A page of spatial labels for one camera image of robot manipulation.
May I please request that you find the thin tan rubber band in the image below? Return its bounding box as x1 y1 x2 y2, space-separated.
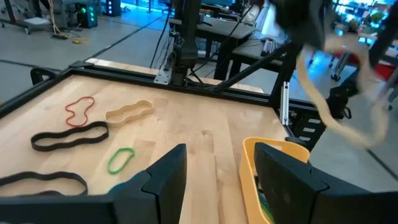
295 30 390 149

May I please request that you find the black bulky object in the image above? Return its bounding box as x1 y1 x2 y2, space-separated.
326 77 359 121

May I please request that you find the small green rubber band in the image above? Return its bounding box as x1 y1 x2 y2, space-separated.
107 147 136 175

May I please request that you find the wide tan rubber band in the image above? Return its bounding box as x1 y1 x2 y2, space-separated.
104 99 155 127

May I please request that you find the silver vertical bracket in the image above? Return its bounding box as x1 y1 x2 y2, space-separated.
280 81 290 126

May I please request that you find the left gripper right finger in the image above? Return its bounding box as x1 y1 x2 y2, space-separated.
254 142 398 224

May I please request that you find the wide black rubber band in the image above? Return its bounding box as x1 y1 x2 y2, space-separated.
0 170 89 197
30 121 110 152

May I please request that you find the black computer with green lights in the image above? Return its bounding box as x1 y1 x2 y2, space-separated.
75 2 100 29

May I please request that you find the silver mounting plate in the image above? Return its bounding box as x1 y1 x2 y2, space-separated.
154 58 174 85

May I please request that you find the grey rolling cart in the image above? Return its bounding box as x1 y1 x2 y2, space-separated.
0 0 51 35

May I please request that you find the yellow plastic bin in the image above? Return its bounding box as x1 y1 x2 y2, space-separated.
239 136 311 224

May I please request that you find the thin red rubber band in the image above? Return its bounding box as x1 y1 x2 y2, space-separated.
64 96 96 128

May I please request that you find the yellow hanging cable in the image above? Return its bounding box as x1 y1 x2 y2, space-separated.
46 0 91 45

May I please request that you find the black aluminium table frame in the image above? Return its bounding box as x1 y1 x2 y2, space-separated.
0 42 327 150

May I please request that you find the black work table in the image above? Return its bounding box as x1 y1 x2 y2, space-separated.
169 15 257 82

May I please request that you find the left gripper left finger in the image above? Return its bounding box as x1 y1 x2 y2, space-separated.
107 143 187 224

